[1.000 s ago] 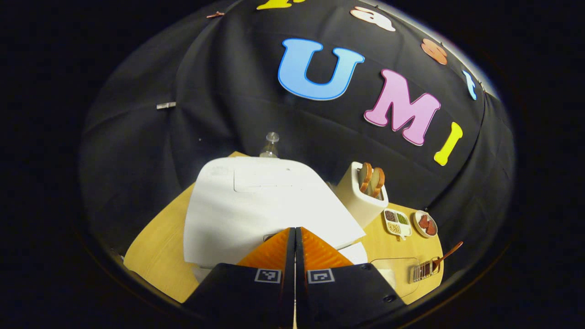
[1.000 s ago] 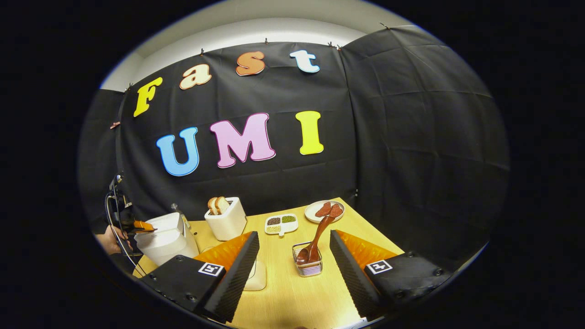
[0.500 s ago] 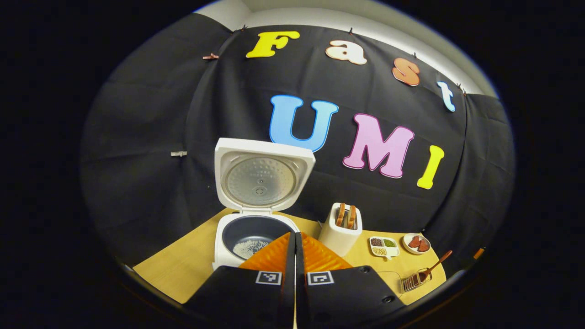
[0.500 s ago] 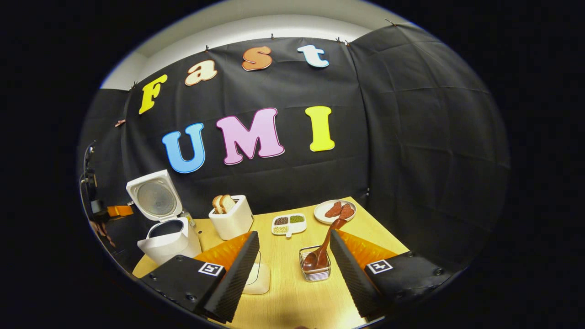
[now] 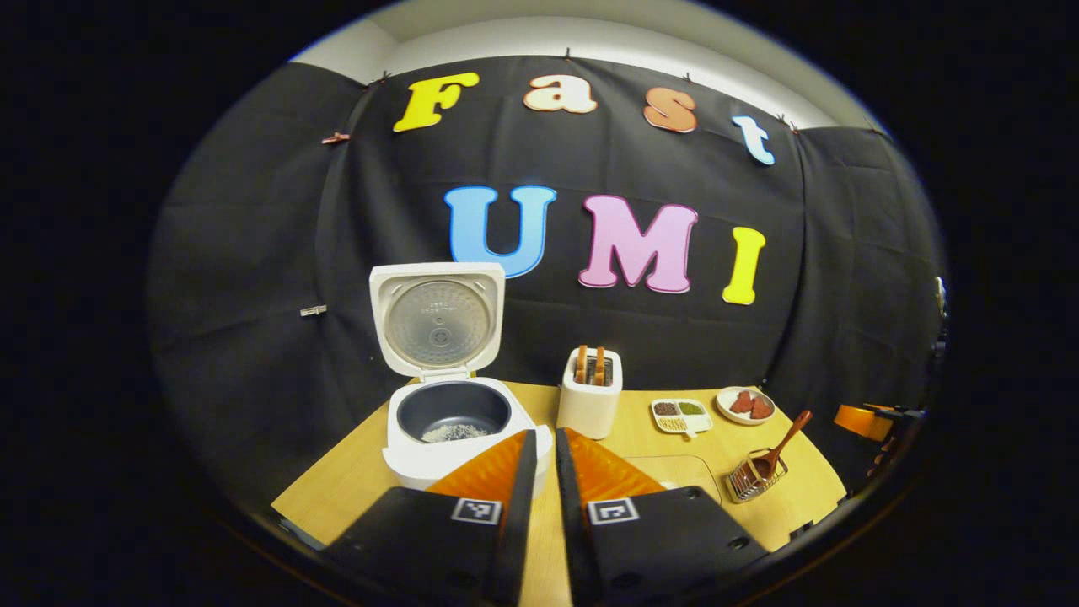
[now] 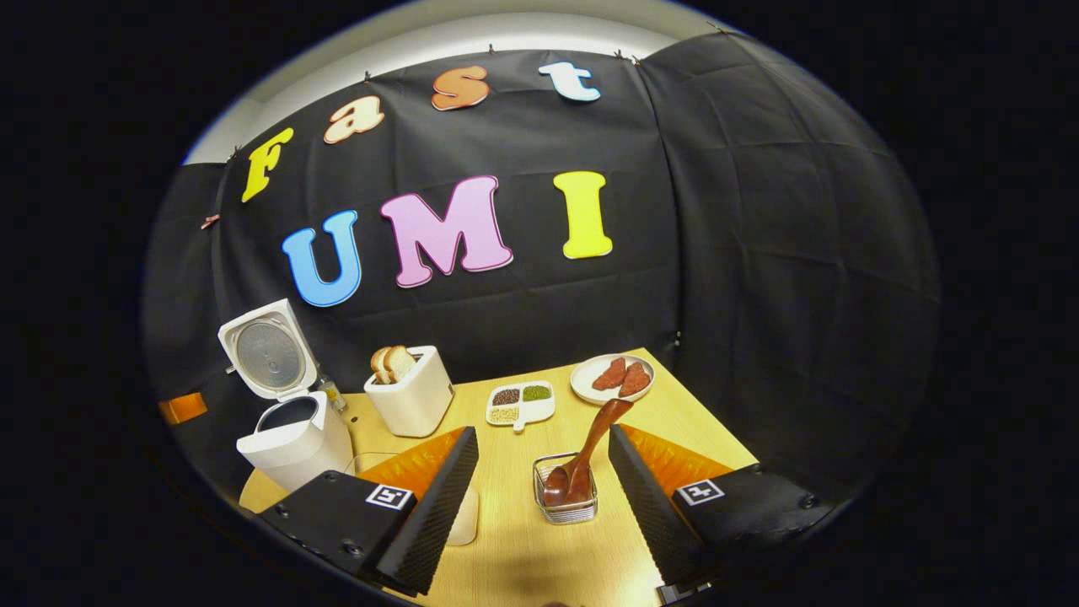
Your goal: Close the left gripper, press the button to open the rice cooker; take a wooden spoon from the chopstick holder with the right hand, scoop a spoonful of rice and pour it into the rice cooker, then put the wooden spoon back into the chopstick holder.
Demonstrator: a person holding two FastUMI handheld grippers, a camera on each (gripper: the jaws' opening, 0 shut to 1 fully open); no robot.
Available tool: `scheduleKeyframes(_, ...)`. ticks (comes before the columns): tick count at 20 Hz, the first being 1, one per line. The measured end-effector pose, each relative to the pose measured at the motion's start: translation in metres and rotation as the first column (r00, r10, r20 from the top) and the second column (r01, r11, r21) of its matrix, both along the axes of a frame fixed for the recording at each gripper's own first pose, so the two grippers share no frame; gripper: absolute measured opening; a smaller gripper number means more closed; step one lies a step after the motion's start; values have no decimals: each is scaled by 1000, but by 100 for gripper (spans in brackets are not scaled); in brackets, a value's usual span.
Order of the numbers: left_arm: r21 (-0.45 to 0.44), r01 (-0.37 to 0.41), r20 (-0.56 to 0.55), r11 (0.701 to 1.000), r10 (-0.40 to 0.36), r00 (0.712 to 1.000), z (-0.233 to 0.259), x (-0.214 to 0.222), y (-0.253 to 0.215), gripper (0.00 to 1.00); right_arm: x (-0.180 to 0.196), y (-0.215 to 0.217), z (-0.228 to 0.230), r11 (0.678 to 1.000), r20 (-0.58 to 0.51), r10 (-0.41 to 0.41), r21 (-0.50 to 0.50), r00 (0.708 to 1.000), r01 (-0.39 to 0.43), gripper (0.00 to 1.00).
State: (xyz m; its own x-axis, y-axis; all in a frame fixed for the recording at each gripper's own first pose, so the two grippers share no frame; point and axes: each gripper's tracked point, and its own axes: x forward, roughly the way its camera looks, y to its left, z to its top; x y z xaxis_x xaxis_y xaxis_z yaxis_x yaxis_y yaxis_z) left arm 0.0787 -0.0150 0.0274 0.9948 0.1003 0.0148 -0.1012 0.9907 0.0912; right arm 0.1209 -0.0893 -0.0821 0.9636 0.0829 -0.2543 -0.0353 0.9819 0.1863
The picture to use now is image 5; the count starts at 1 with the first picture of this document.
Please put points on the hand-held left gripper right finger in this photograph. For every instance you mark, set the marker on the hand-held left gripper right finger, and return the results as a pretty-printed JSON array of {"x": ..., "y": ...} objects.
[{"x": 571, "y": 523}]

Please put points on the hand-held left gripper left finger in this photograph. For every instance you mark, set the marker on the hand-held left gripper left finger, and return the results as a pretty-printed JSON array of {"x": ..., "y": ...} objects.
[{"x": 516, "y": 523}]

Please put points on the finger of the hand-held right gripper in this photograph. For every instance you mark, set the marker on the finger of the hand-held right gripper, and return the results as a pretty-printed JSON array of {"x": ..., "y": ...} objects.
[{"x": 860, "y": 421}]

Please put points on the wooden spoon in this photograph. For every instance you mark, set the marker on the wooden spoon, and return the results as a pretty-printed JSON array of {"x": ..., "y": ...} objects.
[{"x": 784, "y": 440}]

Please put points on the white rice cooker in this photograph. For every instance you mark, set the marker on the white rice cooker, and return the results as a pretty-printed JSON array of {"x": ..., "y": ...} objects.
[{"x": 405, "y": 459}]

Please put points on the red meat piece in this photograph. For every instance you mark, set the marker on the red meat piece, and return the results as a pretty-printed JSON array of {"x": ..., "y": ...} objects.
[
  {"x": 742, "y": 403},
  {"x": 761, "y": 408}
]

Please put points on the white toaster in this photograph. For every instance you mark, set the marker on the white toaster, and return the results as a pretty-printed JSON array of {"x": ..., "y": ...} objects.
[{"x": 587, "y": 413}]

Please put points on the small white plate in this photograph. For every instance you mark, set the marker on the small white plate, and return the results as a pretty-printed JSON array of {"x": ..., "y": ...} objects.
[{"x": 723, "y": 406}]

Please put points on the white divided condiment dish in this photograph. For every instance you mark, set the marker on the white divided condiment dish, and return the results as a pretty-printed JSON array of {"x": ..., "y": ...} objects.
[{"x": 681, "y": 417}]

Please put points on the toasted bread slice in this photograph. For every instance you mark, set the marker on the toasted bread slice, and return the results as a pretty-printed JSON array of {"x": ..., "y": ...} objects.
[
  {"x": 599, "y": 366},
  {"x": 581, "y": 364}
]

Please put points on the silver metal clip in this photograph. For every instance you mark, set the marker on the silver metal clip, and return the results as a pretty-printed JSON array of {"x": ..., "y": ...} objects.
[{"x": 313, "y": 310}]

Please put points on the black backdrop cloth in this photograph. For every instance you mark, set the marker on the black backdrop cloth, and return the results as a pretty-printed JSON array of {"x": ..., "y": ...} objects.
[{"x": 253, "y": 253}]

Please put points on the red clip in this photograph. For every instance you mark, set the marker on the red clip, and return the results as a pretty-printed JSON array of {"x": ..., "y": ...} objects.
[{"x": 335, "y": 137}]

